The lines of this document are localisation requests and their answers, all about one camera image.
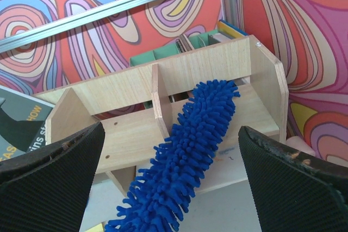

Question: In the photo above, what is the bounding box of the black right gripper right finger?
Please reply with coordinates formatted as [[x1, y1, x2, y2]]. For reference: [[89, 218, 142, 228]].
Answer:
[[238, 126, 347, 232]]

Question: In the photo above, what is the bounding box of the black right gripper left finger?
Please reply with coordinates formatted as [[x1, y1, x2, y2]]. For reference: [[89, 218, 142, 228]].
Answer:
[[1, 123, 105, 231]]

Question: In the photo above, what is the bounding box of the blue fluffy duster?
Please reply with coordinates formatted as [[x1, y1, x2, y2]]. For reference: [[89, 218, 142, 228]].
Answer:
[[105, 79, 240, 231]]

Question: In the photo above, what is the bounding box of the light wooden bookshelf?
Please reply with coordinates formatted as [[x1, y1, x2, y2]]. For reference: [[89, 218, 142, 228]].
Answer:
[[36, 35, 289, 194]]

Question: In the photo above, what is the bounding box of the white spiral notebook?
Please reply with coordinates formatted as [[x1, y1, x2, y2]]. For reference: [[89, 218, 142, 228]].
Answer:
[[196, 138, 247, 193]]

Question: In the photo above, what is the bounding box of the green desk organizer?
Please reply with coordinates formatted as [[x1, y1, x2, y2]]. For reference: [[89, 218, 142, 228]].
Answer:
[[129, 30, 233, 66]]

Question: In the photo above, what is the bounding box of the blue yellow book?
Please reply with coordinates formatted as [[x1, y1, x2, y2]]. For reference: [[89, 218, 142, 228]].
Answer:
[[217, 20, 248, 39]]

